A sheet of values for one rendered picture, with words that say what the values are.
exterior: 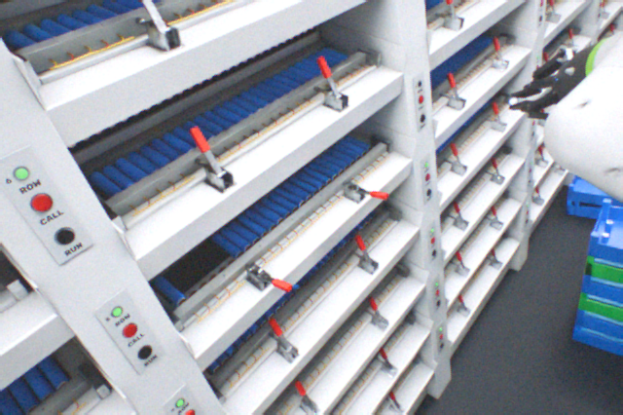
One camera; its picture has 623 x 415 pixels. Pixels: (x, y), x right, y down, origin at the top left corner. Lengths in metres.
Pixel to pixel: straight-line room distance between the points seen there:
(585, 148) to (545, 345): 1.28
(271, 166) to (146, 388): 0.35
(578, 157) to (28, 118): 0.59
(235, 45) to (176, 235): 0.25
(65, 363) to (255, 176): 0.38
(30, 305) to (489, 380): 1.44
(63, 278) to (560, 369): 1.56
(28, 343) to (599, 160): 0.66
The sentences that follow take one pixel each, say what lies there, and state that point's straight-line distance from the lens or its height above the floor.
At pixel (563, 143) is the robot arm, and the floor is 1.13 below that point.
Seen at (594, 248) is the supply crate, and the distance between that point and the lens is 1.54.
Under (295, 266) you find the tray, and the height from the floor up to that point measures 0.94.
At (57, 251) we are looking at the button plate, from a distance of 0.52.
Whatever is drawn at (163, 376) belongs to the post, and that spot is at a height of 0.96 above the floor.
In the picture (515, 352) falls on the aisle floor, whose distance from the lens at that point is 1.78.
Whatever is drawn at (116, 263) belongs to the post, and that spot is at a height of 1.15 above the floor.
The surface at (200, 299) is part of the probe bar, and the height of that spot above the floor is 0.98.
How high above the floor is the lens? 1.42
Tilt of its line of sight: 33 degrees down
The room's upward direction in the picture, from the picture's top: 15 degrees counter-clockwise
